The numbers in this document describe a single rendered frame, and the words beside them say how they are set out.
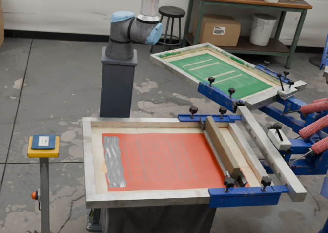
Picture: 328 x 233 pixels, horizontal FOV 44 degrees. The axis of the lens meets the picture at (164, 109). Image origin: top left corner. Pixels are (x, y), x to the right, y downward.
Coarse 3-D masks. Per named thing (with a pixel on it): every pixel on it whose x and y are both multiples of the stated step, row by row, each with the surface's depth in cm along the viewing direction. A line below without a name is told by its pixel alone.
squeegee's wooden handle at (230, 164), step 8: (208, 120) 198; (208, 128) 197; (216, 128) 192; (216, 136) 187; (216, 144) 187; (224, 144) 181; (224, 152) 177; (224, 160) 177; (232, 160) 171; (232, 168) 168; (232, 176) 169
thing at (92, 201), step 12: (84, 120) 196; (96, 120) 197; (108, 120) 198; (120, 120) 200; (132, 120) 201; (144, 120) 203; (156, 120) 204; (168, 120) 206; (84, 132) 187; (240, 132) 205; (84, 144) 179; (240, 144) 197; (84, 156) 172; (252, 156) 188; (84, 168) 165; (252, 168) 184; (84, 180) 163; (144, 192) 157; (156, 192) 158; (168, 192) 159; (180, 192) 160; (192, 192) 161; (204, 192) 162; (96, 204) 151; (108, 204) 152; (120, 204) 153; (132, 204) 154; (144, 204) 156; (156, 204) 157; (168, 204) 158; (180, 204) 159
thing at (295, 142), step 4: (292, 140) 195; (296, 140) 196; (300, 140) 196; (292, 144) 192; (296, 144) 193; (300, 144) 193; (304, 144) 194; (276, 148) 190; (292, 148) 192; (296, 148) 192; (300, 148) 193; (304, 148) 193; (280, 152) 191; (284, 152) 192; (292, 152) 193; (296, 152) 193; (300, 152) 194; (304, 152) 194
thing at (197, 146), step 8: (120, 136) 194; (128, 136) 195; (136, 136) 196; (144, 136) 197; (152, 136) 198; (160, 136) 199; (168, 136) 200; (176, 136) 200; (184, 136) 202; (192, 136) 202; (200, 136) 203; (120, 144) 189; (184, 144) 196; (192, 144) 196; (200, 144) 197; (208, 144) 198; (104, 152) 182; (192, 152) 190; (200, 152) 191; (208, 152) 192
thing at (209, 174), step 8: (192, 160) 185; (200, 160) 186; (208, 160) 187; (216, 160) 188; (200, 168) 181; (208, 168) 182; (216, 168) 183; (240, 168) 185; (200, 176) 176; (208, 176) 177; (216, 176) 177; (224, 176) 178; (128, 184) 165; (136, 184) 166; (144, 184) 167; (152, 184) 167; (160, 184) 168; (168, 184) 169; (176, 184) 169; (184, 184) 170; (192, 184) 171; (200, 184) 171; (208, 184) 172; (216, 184) 173; (248, 184) 176
